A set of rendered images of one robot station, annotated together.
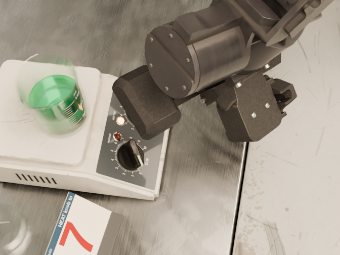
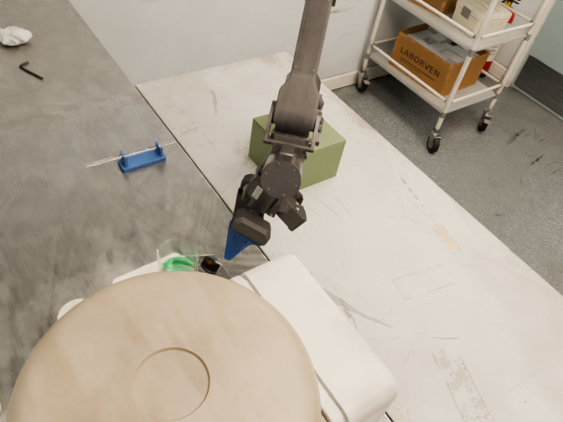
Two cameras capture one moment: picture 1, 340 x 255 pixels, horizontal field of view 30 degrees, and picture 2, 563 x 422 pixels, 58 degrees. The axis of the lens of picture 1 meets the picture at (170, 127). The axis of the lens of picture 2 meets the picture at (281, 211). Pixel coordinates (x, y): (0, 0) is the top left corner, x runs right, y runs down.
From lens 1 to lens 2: 45 cm
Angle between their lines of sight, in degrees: 37
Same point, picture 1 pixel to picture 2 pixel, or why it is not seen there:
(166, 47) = (276, 172)
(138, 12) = (147, 228)
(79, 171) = not seen: hidden behind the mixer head
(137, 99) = (252, 223)
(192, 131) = (235, 268)
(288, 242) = (325, 285)
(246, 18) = (296, 146)
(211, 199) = not seen: hidden behind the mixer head
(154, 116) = (265, 227)
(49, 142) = not seen: hidden behind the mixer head
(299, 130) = (283, 235)
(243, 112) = (294, 208)
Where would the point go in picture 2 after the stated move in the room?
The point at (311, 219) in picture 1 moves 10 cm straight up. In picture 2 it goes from (325, 270) to (336, 237)
